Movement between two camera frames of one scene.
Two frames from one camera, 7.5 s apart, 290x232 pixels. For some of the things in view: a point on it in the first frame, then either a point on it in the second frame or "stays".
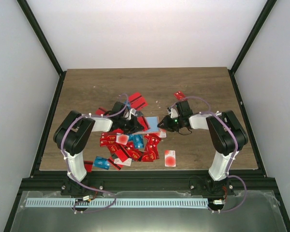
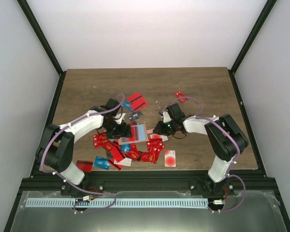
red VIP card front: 142,120 -> 135,133
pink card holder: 153,123 -> 139,133
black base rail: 148,180 stays
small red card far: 180,95 stays
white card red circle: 169,158 stays
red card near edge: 88,166 stays
